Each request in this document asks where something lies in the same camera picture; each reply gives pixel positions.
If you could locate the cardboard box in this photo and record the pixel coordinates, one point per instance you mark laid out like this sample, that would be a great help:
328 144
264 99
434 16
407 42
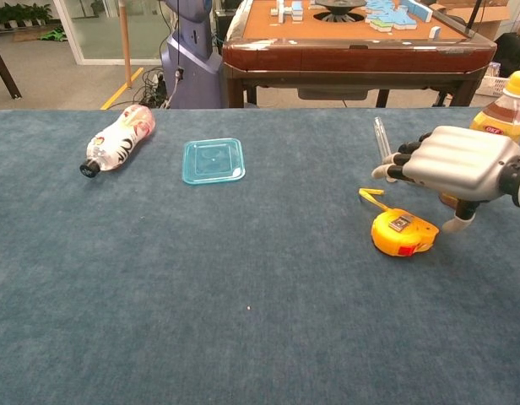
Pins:
494 17

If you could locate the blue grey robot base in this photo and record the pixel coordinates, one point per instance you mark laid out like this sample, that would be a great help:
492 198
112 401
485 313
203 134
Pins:
192 63

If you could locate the heap of blue mahjong tiles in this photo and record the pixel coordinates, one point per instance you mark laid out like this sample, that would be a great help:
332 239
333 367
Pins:
391 14

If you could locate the blue felt table cover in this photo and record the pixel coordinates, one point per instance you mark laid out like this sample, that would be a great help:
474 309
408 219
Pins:
243 295

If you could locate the plastic bottle white red label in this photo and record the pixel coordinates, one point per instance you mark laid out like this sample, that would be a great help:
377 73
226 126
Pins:
116 143

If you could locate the single blue white mahjong tile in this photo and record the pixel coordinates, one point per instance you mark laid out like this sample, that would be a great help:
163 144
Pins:
434 32

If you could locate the yellow tape measure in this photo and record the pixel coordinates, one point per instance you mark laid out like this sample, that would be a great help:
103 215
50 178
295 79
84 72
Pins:
395 236

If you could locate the clear blue plastic lid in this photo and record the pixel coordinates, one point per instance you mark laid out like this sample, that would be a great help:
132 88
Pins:
213 162

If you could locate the stacked blue white mahjong tiles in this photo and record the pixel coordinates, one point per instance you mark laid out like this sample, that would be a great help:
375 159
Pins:
290 10

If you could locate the tea bottle yellow cap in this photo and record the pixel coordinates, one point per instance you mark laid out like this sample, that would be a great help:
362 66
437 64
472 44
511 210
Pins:
505 114

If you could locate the black chair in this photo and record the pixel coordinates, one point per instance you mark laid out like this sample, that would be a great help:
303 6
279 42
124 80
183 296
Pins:
511 55

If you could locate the wooden pole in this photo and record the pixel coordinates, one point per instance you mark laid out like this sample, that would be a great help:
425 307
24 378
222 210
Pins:
125 42

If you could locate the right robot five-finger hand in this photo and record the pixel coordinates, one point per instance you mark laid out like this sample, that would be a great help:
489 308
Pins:
458 162

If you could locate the brown mahjong table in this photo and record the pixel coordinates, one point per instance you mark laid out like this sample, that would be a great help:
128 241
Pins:
348 57

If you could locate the white plastic basket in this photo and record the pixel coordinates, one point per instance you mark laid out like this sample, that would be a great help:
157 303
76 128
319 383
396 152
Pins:
496 82

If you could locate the green potted plants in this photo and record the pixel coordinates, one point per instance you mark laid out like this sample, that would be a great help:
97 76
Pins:
19 14

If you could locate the clear tube white cap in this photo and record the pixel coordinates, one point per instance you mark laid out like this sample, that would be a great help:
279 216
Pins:
380 135

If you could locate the glass door white frame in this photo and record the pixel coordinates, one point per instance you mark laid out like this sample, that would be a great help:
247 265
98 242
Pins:
116 61

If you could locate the black table leg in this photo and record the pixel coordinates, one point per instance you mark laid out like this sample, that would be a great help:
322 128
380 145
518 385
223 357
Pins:
4 71

